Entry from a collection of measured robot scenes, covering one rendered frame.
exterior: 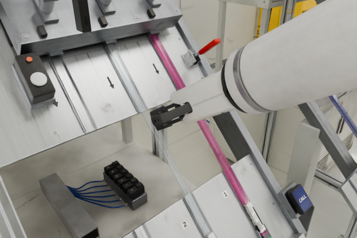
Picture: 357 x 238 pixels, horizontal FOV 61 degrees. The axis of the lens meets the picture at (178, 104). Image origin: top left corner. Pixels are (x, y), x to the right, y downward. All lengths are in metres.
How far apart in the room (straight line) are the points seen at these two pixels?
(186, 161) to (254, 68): 1.73
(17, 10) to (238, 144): 0.51
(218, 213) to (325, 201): 1.37
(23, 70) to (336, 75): 0.43
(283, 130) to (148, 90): 1.10
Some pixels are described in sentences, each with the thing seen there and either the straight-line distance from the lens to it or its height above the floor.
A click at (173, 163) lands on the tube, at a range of 0.57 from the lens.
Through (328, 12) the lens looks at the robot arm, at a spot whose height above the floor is 1.22.
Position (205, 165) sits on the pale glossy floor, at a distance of 2.00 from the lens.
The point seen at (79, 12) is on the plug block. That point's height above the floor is 1.18.
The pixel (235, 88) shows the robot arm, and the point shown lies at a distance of 0.34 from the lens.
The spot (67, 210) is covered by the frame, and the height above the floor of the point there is 0.66.
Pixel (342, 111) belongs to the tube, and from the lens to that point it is 0.89.
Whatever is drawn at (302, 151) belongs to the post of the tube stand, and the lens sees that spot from 0.97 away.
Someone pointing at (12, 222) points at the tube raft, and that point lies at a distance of 0.50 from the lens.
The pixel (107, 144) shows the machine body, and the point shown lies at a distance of 1.14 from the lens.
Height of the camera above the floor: 1.27
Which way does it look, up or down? 28 degrees down
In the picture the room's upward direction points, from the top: straight up
